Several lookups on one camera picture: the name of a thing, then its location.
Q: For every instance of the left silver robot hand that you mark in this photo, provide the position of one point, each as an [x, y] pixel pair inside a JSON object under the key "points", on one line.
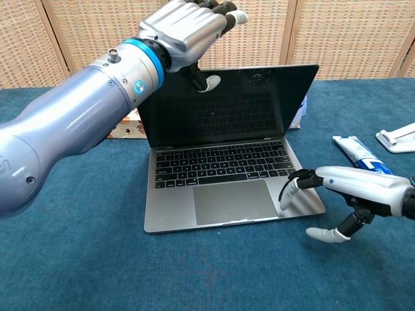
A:
{"points": [[181, 29]]}

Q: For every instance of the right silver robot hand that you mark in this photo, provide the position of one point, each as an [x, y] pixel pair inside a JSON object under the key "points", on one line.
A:
{"points": [[366, 188]]}

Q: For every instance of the silver laptop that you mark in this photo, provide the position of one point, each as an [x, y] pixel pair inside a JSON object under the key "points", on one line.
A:
{"points": [[233, 201]]}

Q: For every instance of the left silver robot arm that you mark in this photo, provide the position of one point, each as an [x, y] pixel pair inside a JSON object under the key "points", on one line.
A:
{"points": [[74, 116]]}

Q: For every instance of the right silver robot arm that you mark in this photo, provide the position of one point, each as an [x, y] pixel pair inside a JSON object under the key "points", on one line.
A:
{"points": [[410, 202]]}

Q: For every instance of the white blue toothpaste tube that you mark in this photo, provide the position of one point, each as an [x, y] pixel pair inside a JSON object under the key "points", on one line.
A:
{"points": [[360, 152]]}

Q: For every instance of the white phone stand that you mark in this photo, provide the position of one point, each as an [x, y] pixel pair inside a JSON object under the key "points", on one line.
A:
{"points": [[400, 139]]}

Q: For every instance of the white blue snack bag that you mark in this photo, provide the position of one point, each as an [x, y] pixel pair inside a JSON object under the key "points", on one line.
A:
{"points": [[300, 118]]}

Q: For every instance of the orange biscuit box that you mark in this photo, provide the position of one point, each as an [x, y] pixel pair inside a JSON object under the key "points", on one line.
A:
{"points": [[129, 129]]}

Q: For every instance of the bamboo folding screen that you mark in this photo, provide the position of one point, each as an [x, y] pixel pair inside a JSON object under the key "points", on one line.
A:
{"points": [[340, 35]]}

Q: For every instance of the blue carpet table cover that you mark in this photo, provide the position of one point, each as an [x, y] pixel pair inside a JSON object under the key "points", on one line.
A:
{"points": [[97, 259]]}

